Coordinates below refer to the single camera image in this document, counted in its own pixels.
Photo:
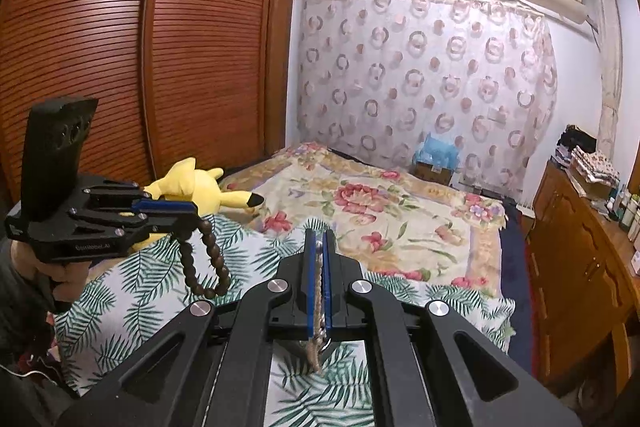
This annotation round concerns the palm leaf printed cloth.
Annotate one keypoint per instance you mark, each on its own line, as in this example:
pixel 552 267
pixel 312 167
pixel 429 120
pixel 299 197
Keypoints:
pixel 125 297

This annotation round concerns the blue plush toy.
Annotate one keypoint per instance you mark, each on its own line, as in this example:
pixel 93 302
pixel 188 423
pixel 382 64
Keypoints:
pixel 437 152

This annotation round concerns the dark blue bed sheet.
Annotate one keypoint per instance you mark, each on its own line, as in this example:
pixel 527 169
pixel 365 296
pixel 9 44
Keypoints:
pixel 520 282

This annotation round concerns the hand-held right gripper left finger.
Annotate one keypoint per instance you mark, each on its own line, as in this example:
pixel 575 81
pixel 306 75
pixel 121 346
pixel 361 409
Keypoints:
pixel 311 287

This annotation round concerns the folded floral cloth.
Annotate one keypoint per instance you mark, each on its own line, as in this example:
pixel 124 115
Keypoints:
pixel 595 167

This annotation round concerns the person's left forearm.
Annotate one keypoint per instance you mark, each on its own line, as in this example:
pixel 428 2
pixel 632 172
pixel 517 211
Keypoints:
pixel 22 307

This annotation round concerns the yellow plush toy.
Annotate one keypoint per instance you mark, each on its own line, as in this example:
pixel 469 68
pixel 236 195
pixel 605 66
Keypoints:
pixel 200 187

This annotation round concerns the person's left hand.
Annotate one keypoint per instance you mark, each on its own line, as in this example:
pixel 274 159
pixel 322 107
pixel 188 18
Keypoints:
pixel 77 279

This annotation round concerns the stack of dark clothes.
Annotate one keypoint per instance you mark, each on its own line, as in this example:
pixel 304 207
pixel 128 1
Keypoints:
pixel 575 142

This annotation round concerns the tied cream window curtain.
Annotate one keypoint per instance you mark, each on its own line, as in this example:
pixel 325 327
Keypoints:
pixel 607 72

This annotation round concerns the floral blanket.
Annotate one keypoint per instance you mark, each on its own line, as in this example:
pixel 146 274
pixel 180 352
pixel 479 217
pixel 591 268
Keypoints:
pixel 375 217

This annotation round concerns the wooden louvred wardrobe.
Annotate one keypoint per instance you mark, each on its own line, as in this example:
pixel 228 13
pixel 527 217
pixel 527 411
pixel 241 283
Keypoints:
pixel 210 57

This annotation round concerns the row of toiletry bottles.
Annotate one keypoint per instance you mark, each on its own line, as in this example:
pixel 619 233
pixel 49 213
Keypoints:
pixel 627 212

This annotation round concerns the small cardboard box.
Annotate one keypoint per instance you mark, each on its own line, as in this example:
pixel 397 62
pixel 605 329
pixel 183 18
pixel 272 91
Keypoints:
pixel 434 173

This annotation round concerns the circle patterned curtain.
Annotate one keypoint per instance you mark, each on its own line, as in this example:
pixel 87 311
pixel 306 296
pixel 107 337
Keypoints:
pixel 425 82

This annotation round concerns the wooden side cabinet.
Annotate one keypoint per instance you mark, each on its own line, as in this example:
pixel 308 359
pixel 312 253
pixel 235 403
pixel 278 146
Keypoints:
pixel 575 282

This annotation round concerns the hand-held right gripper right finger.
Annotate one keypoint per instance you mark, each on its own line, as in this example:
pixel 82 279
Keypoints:
pixel 329 287

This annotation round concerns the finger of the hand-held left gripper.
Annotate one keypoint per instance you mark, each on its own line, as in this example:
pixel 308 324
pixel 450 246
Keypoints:
pixel 165 205
pixel 170 222

